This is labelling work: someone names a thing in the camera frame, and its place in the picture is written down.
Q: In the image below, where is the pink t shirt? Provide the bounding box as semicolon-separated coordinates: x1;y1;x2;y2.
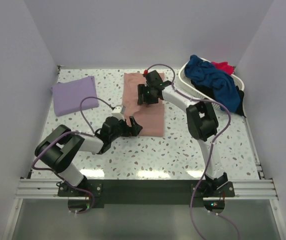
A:
122;72;165;137

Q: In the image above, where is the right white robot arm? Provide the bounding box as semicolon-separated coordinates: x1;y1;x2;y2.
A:
137;70;228;197

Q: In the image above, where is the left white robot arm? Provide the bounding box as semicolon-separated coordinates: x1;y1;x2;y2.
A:
32;116;143;196

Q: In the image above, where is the white laundry basket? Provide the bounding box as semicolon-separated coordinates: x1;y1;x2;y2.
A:
178;56;246;111

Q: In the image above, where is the folded purple t shirt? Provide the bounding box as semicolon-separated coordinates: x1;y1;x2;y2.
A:
51;76;97;117

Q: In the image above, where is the blue t shirt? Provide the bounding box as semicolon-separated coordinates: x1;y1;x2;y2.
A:
184;54;242;113

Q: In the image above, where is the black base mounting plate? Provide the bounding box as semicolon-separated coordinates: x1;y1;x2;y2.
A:
56;179;235;213

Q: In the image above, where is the red t shirt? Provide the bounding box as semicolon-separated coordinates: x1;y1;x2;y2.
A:
211;61;235;75

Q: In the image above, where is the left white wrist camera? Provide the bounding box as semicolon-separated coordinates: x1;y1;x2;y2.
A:
111;105;126;120

